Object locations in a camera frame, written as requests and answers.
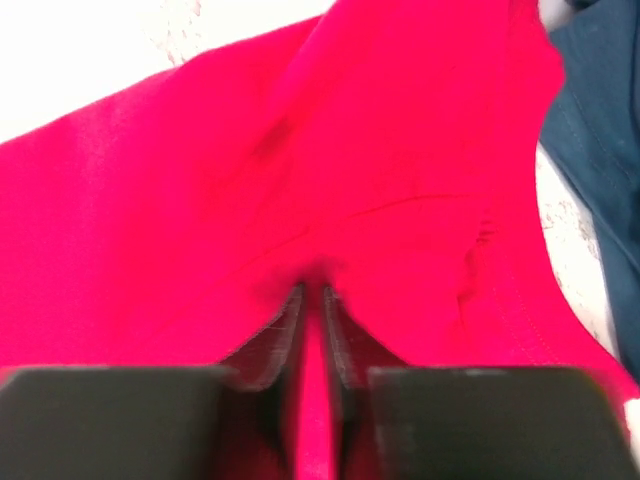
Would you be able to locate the crimson red t-shirt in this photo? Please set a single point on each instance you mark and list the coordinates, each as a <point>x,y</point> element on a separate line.
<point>385,149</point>

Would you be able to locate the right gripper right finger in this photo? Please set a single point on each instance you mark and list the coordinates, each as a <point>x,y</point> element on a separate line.
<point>351,353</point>

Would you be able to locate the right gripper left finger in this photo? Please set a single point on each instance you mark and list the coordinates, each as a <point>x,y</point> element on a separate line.
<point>256,424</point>

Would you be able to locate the blue folded t-shirt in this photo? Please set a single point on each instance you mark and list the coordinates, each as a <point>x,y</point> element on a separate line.
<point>591,132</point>

